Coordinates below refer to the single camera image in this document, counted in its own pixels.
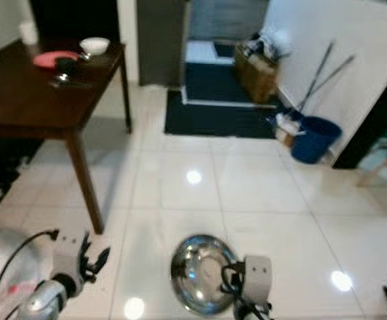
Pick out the shiny steel plate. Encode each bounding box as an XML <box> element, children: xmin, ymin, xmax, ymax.
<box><xmin>169</xmin><ymin>233</ymin><xmax>242</xmax><ymax>317</ymax></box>

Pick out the white red-printed plastic bag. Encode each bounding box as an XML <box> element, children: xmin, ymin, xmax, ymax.
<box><xmin>0</xmin><ymin>227</ymin><xmax>51</xmax><ymax>320</ymax></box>

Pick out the dark blue floor mat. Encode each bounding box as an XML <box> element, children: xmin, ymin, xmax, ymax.
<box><xmin>163</xmin><ymin>65</ymin><xmax>295</xmax><ymax>140</ymax></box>

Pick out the blue bucket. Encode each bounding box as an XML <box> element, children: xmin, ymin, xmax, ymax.
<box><xmin>291</xmin><ymin>116</ymin><xmax>344</xmax><ymax>165</ymax></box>

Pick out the dark brown wooden table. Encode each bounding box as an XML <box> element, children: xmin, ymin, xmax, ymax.
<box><xmin>0</xmin><ymin>39</ymin><xmax>133</xmax><ymax>235</ymax></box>

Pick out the dark blue mug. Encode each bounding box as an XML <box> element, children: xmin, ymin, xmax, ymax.
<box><xmin>54</xmin><ymin>57</ymin><xmax>83</xmax><ymax>76</ymax></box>

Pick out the pink plate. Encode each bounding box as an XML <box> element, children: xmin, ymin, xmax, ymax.
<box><xmin>33</xmin><ymin>50</ymin><xmax>81</xmax><ymax>69</ymax></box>

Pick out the white bowl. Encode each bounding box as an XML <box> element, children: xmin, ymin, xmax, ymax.
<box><xmin>79</xmin><ymin>37</ymin><xmax>111</xmax><ymax>57</ymax></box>

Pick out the brown cardboard box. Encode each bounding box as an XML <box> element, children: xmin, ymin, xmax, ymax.
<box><xmin>233</xmin><ymin>43</ymin><xmax>280</xmax><ymax>105</ymax></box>

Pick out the grey mop stick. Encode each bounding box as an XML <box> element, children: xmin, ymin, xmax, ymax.
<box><xmin>307</xmin><ymin>53</ymin><xmax>358</xmax><ymax>97</ymax></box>
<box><xmin>298</xmin><ymin>39</ymin><xmax>336</xmax><ymax>113</ymax></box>

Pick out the dark grey door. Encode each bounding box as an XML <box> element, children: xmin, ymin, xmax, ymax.
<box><xmin>135</xmin><ymin>0</ymin><xmax>188</xmax><ymax>87</ymax></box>

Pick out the white cup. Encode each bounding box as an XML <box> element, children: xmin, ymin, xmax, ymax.
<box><xmin>19</xmin><ymin>21</ymin><xmax>39</xmax><ymax>45</ymax></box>

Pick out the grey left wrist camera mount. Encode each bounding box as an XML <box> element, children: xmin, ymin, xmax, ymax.
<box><xmin>53</xmin><ymin>229</ymin><xmax>88</xmax><ymax>282</ymax></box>

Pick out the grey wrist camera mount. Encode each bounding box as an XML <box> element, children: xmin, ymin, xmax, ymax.
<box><xmin>53</xmin><ymin>229</ymin><xmax>88</xmax><ymax>282</ymax></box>
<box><xmin>242</xmin><ymin>255</ymin><xmax>274</xmax><ymax>305</ymax></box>

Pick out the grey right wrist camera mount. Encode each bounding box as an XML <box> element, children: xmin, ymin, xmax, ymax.
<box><xmin>242</xmin><ymin>255</ymin><xmax>274</xmax><ymax>305</ymax></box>

